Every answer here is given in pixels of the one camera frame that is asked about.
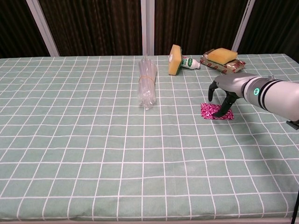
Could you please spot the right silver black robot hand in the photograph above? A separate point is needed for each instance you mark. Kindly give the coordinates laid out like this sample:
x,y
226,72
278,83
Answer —
x,y
231,82

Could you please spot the pink patterned packet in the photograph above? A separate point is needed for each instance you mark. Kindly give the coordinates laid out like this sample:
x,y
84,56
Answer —
x,y
209,110

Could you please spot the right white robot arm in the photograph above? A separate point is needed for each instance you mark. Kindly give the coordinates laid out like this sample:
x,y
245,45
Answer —
x,y
278,95

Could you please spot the plain yellow sponge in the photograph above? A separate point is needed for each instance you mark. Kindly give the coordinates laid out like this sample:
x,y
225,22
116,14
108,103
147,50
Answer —
x,y
222,55

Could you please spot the white bottle with green label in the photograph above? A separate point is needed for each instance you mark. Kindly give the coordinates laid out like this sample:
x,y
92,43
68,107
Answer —
x,y
189,62

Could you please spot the yellow sponge with green pad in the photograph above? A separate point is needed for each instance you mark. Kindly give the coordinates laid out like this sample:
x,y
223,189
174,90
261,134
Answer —
x,y
174,63

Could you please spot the dark brown curtain panel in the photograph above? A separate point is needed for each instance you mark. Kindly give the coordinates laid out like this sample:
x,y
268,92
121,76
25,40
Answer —
x,y
16,28
93,25
275,25
198,21

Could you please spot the yellow rubber band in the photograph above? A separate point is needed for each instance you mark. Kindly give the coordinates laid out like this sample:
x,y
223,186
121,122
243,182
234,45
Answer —
x,y
147,77

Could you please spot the mint green grid tablecloth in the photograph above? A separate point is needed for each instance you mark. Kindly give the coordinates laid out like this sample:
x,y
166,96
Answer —
x,y
93,140

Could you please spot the white frame post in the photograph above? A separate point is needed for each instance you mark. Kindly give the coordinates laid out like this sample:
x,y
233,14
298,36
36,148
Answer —
x,y
147,28
243,25
43,30

